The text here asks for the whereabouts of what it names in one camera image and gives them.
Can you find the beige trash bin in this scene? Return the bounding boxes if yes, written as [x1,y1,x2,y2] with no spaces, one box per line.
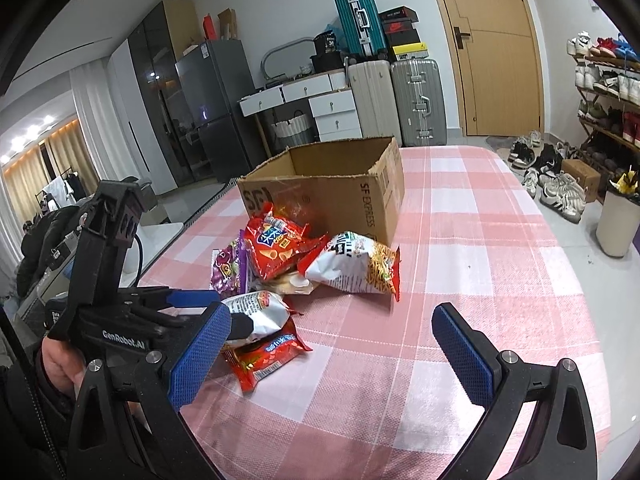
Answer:
[596,180,640,259]

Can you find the wooden door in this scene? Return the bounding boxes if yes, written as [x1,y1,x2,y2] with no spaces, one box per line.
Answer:
[422,0,543,136]

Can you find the pink checkered tablecloth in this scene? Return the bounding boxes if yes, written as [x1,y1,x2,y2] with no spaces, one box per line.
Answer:
[137,145,613,480]

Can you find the white orange noodle snack bag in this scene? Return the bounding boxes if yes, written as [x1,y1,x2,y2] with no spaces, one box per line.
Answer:
[298,231,402,302]

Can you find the curved grey metal frame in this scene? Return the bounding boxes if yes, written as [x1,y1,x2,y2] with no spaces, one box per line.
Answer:
[260,37,316,83]

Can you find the tall narrow brown carton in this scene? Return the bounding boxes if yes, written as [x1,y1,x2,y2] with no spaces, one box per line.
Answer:
[217,8,241,41]

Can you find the grey refrigerator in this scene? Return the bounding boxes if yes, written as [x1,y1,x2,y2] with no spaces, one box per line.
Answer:
[175,40,266,183]

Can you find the beige snack packet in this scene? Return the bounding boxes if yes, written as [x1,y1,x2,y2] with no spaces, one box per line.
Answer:
[260,270,316,295]

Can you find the person's left hand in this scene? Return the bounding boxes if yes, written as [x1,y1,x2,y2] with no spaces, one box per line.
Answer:
[40,335,88,387]

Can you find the beige suitcase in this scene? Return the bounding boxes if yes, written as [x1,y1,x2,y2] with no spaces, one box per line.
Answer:
[346,60,403,141]

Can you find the large brown carton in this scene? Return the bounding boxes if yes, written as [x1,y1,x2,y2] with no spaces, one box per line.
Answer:
[165,0,206,56]

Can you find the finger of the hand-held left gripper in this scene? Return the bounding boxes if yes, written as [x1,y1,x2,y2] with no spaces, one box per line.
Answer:
[227,312,253,343]
[160,287,223,311]

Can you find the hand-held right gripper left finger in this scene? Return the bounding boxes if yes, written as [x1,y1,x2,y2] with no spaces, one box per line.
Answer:
[67,302,233,480]

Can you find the cardboard box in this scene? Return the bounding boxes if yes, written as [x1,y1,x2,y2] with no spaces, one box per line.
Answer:
[237,136,406,246]

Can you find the small brown floor carton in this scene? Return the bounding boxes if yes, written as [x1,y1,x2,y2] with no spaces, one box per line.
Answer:
[561,159,601,203]

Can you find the purple snack bag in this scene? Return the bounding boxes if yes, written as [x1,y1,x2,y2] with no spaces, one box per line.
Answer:
[210,230,249,296]

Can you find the white sheer curtain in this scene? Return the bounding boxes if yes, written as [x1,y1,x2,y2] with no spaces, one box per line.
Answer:
[70,55,131,206]

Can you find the white desk with drawers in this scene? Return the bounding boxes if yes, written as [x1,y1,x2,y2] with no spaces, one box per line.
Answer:
[239,67,363,143]

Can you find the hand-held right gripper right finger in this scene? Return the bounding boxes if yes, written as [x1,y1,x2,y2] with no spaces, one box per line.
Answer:
[431,302,598,480]

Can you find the red chip bag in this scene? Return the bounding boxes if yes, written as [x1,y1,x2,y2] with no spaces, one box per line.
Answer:
[243,202,328,281]

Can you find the black gift box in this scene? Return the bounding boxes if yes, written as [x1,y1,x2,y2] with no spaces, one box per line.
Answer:
[312,32,343,56]

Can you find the black jacket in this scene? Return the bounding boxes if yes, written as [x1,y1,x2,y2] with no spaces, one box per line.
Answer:
[17,205,81,296]

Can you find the dark glass cabinet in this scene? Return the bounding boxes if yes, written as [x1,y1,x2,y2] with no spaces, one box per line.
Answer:
[127,1,211,196]

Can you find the silver white snack bag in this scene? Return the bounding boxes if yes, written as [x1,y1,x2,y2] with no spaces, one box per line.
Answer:
[220,290,293,346]

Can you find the yellow shoebox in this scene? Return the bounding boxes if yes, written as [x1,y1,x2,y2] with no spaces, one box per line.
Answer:
[392,42,431,61]

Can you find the beige curtains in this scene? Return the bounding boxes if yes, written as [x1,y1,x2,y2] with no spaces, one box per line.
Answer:
[0,120,96,221]

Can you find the row of shoes on rack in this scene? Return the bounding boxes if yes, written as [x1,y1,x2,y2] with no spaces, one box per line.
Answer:
[567,30,640,171]

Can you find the white grey laundry basket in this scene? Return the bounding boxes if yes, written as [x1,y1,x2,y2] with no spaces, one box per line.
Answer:
[270,112,316,148]

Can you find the white wardrobe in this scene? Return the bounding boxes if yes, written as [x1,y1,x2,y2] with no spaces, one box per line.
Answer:
[107,40,166,196]

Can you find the black cable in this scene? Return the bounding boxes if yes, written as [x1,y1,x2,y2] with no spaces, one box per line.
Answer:
[131,232,146,286]

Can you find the grey doormat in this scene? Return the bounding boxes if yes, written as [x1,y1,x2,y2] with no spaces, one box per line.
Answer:
[485,135,521,153]

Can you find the silver suitcase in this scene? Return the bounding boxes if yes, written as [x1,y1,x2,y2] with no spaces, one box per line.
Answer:
[390,58,448,147]

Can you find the wooden shoe rack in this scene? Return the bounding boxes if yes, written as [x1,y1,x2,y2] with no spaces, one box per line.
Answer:
[567,32,640,206]

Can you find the pile of shoes on floor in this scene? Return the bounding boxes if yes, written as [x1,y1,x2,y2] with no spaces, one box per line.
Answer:
[507,130,588,223]

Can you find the red snack packet blue label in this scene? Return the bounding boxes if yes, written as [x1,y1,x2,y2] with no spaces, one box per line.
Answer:
[221,330,313,393]

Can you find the person's left forearm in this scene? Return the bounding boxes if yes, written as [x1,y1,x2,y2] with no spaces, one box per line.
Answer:
[0,350,76,480]

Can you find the teal suitcase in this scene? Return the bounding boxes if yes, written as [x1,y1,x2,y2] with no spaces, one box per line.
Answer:
[333,0,388,58]

